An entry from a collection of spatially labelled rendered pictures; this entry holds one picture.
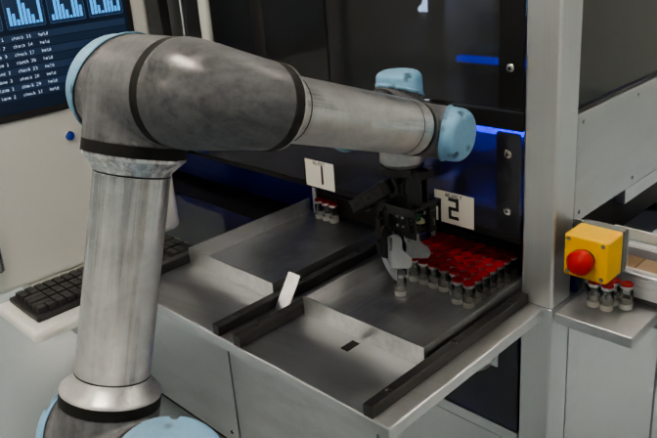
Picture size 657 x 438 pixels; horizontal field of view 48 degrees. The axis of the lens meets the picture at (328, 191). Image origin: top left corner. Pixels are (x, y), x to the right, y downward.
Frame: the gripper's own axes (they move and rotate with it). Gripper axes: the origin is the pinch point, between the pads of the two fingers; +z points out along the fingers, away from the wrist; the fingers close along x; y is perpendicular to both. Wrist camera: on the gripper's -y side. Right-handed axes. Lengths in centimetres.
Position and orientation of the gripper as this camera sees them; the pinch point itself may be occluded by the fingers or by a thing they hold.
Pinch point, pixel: (397, 269)
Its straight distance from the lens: 130.2
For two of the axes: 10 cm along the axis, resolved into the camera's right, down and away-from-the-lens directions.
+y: 7.1, 2.0, -6.8
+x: 7.0, -2.9, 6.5
